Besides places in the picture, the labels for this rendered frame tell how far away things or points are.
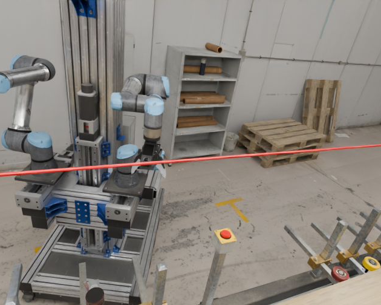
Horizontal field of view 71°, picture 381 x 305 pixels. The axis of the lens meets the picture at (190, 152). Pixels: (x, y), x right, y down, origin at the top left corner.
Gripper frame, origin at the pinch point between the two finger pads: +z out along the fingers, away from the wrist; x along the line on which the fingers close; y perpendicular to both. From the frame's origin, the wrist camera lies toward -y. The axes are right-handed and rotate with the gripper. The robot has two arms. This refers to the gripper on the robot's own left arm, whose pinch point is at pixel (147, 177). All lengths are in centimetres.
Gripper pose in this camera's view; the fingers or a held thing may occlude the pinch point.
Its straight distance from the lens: 122.1
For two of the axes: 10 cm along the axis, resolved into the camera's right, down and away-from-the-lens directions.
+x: -9.9, -1.4, -0.3
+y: 0.4, -4.7, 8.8
